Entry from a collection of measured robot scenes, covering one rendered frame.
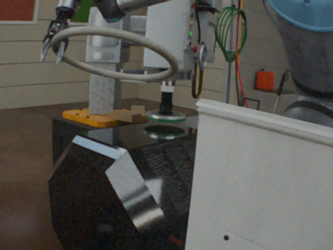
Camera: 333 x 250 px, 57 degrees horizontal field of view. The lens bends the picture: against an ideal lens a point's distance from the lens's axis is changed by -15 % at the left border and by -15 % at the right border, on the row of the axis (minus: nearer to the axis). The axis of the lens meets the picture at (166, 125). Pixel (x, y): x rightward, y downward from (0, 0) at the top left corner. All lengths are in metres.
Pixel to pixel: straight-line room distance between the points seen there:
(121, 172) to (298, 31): 1.05
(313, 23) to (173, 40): 1.39
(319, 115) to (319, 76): 0.06
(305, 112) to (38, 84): 7.51
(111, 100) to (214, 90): 5.48
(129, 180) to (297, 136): 1.02
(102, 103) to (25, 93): 5.40
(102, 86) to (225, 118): 2.02
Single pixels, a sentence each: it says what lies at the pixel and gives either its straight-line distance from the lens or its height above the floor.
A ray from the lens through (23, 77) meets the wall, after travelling 7.70.
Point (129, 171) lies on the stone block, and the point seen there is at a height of 0.78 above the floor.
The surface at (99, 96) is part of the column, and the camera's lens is 2.47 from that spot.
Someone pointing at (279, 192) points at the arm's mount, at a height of 1.07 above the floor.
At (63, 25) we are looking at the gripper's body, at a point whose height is 1.33.
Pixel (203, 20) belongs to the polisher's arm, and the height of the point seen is 1.47.
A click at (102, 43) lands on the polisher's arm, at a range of 2.37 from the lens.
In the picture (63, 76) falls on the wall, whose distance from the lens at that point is 8.15.
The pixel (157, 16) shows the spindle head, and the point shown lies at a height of 1.43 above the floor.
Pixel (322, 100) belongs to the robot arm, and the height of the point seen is 1.18.
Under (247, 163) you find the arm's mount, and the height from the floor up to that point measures 1.10.
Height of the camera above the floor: 1.23
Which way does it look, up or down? 11 degrees down
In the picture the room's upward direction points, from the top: 4 degrees clockwise
